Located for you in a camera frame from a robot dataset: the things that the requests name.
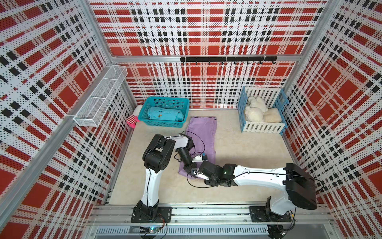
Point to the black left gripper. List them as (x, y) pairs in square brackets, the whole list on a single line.
[(189, 167)]

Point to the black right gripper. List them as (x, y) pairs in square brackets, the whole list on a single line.
[(209, 182)]

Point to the purple long pants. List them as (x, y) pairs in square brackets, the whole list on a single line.
[(202, 130)]

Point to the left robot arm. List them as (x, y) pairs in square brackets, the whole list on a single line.
[(156, 159)]

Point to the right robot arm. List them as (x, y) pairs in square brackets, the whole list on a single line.
[(296, 187)]

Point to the teal plastic basket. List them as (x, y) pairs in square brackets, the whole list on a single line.
[(182, 104)]

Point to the folded teal garment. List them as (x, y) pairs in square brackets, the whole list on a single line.
[(158, 113)]

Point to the green circuit board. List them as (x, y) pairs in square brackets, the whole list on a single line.
[(149, 230)]

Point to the white fluffy plush toy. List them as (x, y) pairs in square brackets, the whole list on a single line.
[(254, 109)]

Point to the blue white slatted crate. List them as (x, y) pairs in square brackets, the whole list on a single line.
[(273, 98)]

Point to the cream fluffy cushion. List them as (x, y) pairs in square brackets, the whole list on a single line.
[(272, 116)]

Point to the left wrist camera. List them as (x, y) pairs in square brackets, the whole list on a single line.
[(200, 158)]

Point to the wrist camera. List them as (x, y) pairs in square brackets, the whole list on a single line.
[(197, 174), (200, 158)]

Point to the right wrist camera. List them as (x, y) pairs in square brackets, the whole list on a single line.
[(197, 174)]

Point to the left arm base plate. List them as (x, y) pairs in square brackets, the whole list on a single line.
[(158, 215)]

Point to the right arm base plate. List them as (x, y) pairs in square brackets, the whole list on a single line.
[(263, 214)]

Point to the black hook rail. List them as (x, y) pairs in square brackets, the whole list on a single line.
[(259, 59)]

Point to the white wire wall basket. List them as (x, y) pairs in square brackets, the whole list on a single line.
[(101, 96)]

